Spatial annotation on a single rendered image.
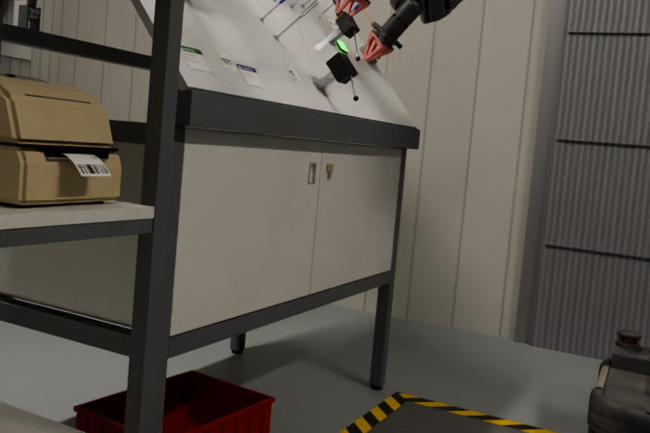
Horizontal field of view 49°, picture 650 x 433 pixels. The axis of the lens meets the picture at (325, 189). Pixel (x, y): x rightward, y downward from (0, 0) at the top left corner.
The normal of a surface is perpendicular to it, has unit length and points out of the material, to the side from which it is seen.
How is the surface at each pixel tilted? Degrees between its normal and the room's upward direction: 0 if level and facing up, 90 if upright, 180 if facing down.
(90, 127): 72
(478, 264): 90
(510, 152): 90
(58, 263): 90
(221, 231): 90
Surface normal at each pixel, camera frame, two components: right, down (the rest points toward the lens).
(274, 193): 0.88, 0.11
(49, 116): 0.89, -0.21
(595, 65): -0.43, 0.02
